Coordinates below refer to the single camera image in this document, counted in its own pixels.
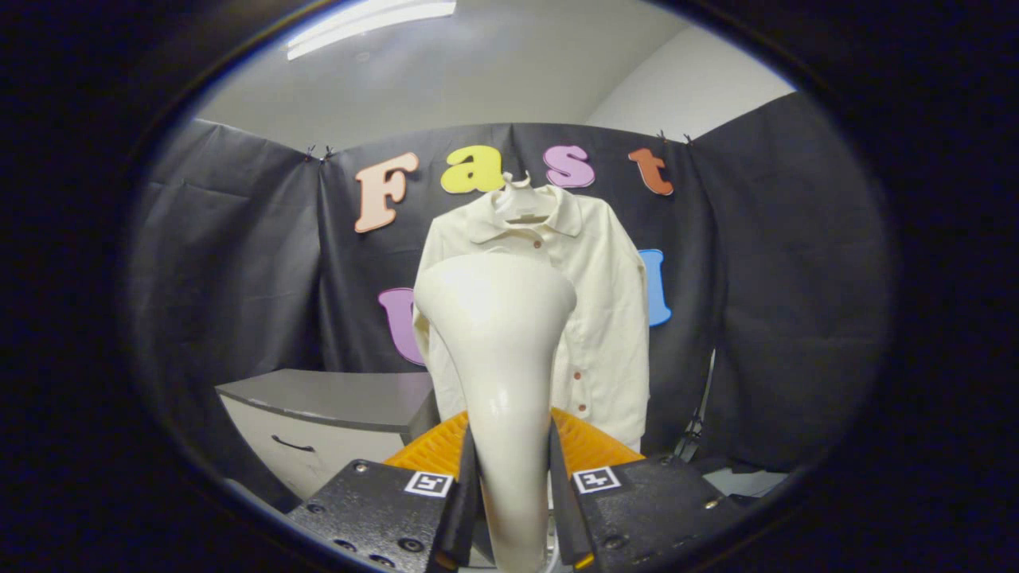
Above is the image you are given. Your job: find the black backdrop cloth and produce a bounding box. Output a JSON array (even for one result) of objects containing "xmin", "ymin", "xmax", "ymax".
[{"xmin": 127, "ymin": 92, "xmax": 892, "ymax": 510}]

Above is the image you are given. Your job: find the white garment steamer head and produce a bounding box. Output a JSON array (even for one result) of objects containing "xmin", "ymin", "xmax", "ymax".
[{"xmin": 414, "ymin": 253, "xmax": 577, "ymax": 573}]

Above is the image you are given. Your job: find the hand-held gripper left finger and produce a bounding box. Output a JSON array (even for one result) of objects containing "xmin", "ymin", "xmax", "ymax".
[{"xmin": 287, "ymin": 410, "xmax": 481, "ymax": 573}]

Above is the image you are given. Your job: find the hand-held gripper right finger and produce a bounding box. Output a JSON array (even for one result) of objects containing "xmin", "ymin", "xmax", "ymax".
[{"xmin": 548, "ymin": 407, "xmax": 745, "ymax": 572}]

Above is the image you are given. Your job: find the ceiling light panel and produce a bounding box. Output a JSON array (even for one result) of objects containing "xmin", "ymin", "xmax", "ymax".
[{"xmin": 287, "ymin": 0, "xmax": 457, "ymax": 61}]

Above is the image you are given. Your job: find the cream button-up shirt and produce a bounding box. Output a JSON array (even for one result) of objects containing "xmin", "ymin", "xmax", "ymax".
[{"xmin": 414, "ymin": 185, "xmax": 651, "ymax": 450}]

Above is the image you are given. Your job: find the black tripod stand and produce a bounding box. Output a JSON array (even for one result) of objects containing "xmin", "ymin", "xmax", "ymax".
[{"xmin": 673, "ymin": 350, "xmax": 717, "ymax": 462}]

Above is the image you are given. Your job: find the grey drawer cabinet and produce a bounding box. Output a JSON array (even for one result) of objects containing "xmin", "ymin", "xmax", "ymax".
[{"xmin": 217, "ymin": 368, "xmax": 440, "ymax": 502}]

